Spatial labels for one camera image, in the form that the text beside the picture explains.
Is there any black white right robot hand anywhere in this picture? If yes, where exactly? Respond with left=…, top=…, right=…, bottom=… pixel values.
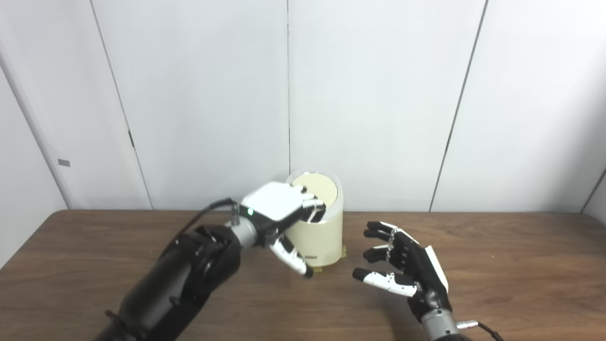
left=352, top=221, right=453, bottom=323

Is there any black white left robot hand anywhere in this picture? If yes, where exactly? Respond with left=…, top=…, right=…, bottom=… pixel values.
left=241, top=181, right=326, bottom=278

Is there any cream-colored round bin lid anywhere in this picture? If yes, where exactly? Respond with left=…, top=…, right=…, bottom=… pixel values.
left=290, top=173, right=338, bottom=211

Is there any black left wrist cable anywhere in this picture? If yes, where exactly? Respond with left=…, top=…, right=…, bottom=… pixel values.
left=175, top=198, right=240, bottom=242

